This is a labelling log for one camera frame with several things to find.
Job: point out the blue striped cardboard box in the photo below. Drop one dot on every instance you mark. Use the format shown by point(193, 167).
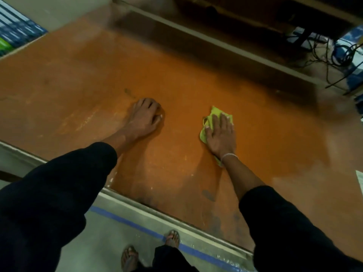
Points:
point(17, 31)

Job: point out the person's left thumb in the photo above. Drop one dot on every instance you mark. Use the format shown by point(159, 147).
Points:
point(157, 119)

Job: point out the metal frame rail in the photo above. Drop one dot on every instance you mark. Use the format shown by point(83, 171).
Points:
point(215, 43)

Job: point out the blue and white packaging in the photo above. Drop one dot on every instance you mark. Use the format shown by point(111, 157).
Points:
point(354, 67)

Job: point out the person's right foot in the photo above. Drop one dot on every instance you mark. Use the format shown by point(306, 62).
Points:
point(172, 239)

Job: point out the blue floor tape strip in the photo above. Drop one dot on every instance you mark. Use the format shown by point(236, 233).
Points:
point(124, 220)

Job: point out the person's right little finger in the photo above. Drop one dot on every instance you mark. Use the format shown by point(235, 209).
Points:
point(233, 130)

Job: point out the person's right thumb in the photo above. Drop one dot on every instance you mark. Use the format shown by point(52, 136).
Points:
point(208, 133)

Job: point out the person's right middle finger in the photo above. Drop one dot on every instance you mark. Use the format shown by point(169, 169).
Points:
point(223, 122)

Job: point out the person's right hand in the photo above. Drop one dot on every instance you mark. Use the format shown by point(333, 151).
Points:
point(221, 138)

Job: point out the yellow-green cleaning cloth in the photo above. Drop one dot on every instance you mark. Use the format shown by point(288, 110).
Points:
point(211, 116)

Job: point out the person's left forearm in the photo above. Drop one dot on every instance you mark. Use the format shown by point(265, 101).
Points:
point(85, 164)

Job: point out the person's foot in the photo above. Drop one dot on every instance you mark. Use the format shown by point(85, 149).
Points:
point(172, 239)
point(130, 259)

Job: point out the black trouser leg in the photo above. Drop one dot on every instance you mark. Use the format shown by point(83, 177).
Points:
point(173, 260)

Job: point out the person's right forearm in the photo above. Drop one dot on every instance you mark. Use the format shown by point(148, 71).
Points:
point(244, 178)

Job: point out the person's left foot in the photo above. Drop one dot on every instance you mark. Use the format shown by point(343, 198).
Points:
point(130, 259)

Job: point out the white power strip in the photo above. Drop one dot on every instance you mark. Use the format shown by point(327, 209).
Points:
point(310, 39)

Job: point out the person's left hand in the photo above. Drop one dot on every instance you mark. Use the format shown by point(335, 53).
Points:
point(141, 120)

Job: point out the person's left middle finger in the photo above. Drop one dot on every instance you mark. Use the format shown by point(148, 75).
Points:
point(147, 103)

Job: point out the white sheet corner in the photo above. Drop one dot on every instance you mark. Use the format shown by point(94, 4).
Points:
point(360, 181)

